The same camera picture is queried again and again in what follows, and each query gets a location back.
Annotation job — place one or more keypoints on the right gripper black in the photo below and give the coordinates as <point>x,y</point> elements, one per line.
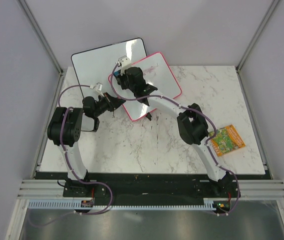
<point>121,78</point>

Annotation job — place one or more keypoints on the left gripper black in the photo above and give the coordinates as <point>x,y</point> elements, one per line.
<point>113,103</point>

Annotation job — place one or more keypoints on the pink framed whiteboard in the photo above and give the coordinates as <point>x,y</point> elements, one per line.
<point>148,76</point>

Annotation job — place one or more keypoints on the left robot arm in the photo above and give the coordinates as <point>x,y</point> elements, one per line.
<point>65,126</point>

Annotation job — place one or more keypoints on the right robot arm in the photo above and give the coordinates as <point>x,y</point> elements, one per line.
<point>193,130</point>

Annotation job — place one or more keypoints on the black framed whiteboard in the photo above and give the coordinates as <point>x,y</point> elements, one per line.
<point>95,65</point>

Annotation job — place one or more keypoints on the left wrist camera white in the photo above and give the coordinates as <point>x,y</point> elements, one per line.
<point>97,87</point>

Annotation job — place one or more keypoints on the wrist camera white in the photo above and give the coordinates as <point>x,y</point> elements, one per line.
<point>97,87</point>
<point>124,63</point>

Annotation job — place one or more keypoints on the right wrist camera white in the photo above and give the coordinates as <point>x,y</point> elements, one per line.
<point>124,63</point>

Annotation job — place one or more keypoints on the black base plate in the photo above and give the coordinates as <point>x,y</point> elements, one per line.
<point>198,185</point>

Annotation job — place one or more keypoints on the aluminium rail frame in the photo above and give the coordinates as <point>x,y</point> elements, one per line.
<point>251,190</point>

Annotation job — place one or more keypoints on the light blue cable duct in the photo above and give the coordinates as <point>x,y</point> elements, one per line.
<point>81,205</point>

